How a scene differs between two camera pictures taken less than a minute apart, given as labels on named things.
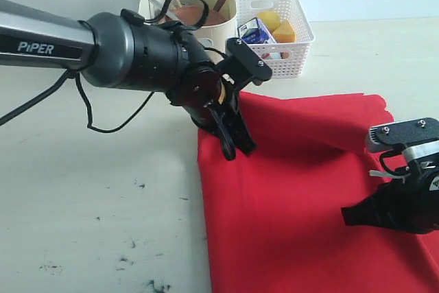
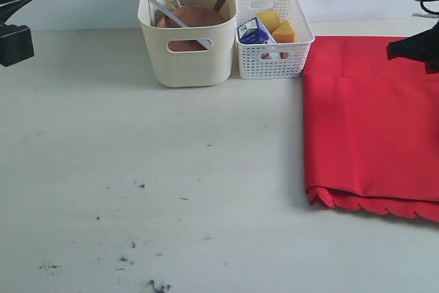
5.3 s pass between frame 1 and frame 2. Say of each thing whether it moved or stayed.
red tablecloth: moved
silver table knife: moved
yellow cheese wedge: stayed
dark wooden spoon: stayed
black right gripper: moved
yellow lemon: stayed
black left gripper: moved
